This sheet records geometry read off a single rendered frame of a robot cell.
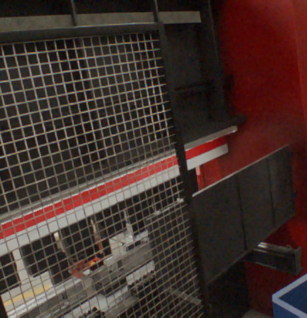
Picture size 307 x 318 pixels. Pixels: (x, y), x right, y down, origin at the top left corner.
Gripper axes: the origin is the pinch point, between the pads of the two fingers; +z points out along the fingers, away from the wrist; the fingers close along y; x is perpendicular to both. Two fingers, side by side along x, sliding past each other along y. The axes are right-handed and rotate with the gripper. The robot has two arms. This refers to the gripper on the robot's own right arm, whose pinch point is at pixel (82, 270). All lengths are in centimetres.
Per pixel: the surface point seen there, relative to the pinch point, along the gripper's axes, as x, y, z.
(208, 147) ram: 84, 60, -43
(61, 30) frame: -51, 142, -87
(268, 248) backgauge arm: 59, 95, 17
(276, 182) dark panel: 79, 101, -13
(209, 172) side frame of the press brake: 105, 36, -25
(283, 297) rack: -86, 199, -46
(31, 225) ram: -40, 54, -43
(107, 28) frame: -38, 142, -87
